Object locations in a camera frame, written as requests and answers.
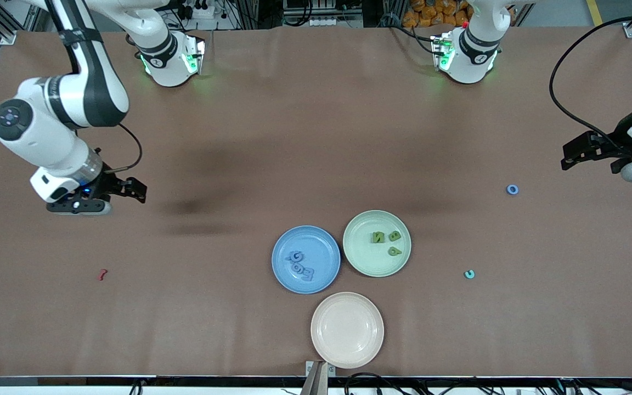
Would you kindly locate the blue foam letter O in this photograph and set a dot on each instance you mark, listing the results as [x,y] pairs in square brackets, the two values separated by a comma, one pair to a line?
[508,190]

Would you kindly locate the blue foam letter E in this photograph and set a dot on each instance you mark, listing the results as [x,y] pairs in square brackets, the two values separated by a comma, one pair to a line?
[308,274]

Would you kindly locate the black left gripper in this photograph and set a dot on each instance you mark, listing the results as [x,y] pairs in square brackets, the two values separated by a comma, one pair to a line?
[619,139]

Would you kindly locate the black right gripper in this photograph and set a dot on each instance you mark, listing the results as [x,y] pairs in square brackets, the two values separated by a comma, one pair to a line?
[108,183]

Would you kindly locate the green plate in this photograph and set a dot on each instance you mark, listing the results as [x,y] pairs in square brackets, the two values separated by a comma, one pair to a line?
[365,263]

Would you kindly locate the white power strip with plugs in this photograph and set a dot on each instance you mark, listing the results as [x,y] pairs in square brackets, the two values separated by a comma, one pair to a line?
[209,11]

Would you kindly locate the beige plate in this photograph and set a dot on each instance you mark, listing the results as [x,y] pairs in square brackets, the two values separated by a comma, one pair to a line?
[347,329]

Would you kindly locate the table cover sheet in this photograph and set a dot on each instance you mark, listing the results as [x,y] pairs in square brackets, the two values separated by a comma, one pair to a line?
[316,137]

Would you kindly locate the blue foam letter X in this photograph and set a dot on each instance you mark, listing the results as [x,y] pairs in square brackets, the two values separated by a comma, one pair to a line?
[289,259]

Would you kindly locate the teal foam letter C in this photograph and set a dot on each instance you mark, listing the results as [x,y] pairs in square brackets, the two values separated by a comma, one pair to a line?
[472,275]

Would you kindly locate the blue foam letter G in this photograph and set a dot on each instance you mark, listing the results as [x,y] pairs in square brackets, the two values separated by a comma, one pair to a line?
[292,255]

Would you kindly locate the green foam letter N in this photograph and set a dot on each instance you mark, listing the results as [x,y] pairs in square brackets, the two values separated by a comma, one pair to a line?
[378,237]

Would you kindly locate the green foam letter B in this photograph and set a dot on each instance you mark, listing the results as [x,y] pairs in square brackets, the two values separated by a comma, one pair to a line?
[394,236]
[392,251]

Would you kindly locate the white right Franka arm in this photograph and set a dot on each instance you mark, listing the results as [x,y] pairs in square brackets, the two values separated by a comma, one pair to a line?
[47,137]

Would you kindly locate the bag of oranges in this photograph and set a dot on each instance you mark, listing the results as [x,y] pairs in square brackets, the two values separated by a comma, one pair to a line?
[431,12]

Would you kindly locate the red foam squiggle piece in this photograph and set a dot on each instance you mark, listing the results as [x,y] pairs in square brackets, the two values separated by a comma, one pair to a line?
[102,275]

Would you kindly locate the blue plate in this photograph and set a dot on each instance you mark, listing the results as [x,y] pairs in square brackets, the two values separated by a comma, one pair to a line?
[321,247]

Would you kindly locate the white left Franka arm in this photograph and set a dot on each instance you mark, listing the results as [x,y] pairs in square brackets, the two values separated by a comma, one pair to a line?
[472,57]

